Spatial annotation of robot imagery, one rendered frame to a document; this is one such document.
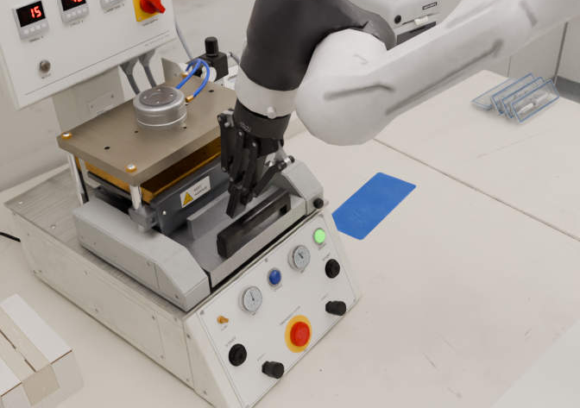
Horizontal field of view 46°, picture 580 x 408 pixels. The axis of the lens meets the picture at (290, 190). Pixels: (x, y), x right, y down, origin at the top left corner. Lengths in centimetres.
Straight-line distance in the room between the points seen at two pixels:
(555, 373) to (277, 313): 44
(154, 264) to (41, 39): 37
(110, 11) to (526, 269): 87
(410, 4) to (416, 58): 126
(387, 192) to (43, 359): 79
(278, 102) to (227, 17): 105
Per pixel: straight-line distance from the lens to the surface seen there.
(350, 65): 73
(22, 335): 118
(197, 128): 106
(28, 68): 109
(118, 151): 103
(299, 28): 78
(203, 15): 183
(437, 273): 133
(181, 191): 103
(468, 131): 175
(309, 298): 116
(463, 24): 70
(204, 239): 106
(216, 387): 107
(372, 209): 146
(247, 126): 89
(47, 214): 126
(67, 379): 116
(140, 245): 102
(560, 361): 120
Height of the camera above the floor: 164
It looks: 36 degrees down
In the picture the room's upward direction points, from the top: 3 degrees counter-clockwise
